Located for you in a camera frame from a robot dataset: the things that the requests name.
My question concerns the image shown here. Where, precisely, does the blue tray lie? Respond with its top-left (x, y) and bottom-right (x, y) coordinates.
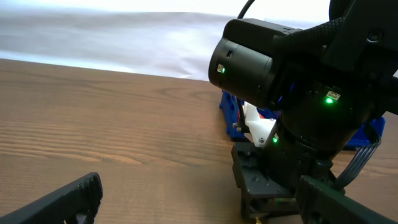
top-left (218, 90), bottom-right (387, 150)

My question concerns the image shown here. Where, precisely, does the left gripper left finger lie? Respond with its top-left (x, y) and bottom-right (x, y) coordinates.
top-left (0, 172), bottom-right (104, 224)

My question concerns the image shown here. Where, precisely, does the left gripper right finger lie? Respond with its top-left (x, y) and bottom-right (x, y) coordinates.
top-left (295, 174), bottom-right (398, 224)

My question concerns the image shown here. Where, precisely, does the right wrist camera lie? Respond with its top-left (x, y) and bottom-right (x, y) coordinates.
top-left (241, 101), bottom-right (279, 149)

